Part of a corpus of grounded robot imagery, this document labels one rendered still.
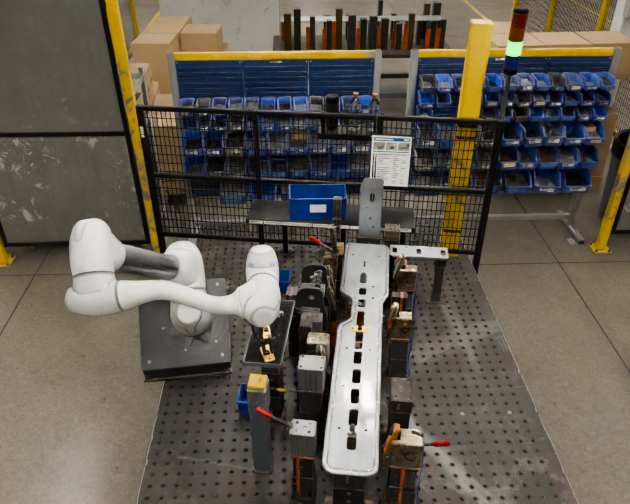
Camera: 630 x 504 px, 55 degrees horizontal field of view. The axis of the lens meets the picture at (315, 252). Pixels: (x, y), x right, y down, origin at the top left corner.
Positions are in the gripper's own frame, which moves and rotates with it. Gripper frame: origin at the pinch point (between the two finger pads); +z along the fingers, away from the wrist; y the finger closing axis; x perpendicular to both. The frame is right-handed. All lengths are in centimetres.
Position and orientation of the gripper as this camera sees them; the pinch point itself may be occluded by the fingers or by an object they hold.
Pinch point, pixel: (267, 344)
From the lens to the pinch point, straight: 221.0
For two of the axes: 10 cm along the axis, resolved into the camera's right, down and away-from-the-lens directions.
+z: 0.0, 8.3, 5.6
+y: 9.5, -1.8, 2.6
